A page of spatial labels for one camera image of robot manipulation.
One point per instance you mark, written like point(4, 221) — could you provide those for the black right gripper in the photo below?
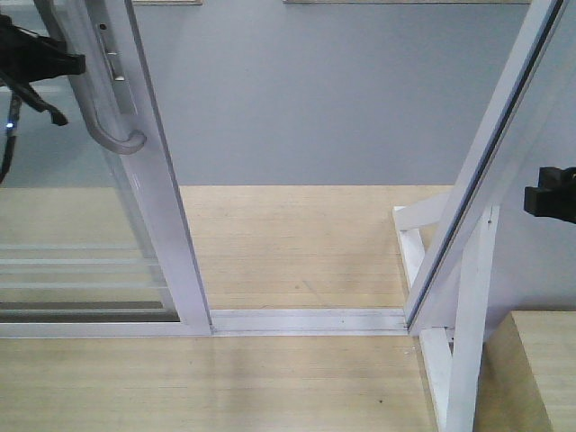
point(554, 196)

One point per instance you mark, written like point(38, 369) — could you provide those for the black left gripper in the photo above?
point(28, 57)

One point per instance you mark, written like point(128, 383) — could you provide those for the grey door handle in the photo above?
point(103, 92)

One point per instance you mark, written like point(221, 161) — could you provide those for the white sliding transparent door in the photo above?
point(93, 244)

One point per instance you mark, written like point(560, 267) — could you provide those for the light wooden box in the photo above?
point(531, 357)

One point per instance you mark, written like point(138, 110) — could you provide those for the white right support brace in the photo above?
point(452, 365)

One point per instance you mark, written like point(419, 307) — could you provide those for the light plywood base board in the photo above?
point(260, 247)

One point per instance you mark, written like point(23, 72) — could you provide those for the white door outer frame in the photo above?
point(433, 224)

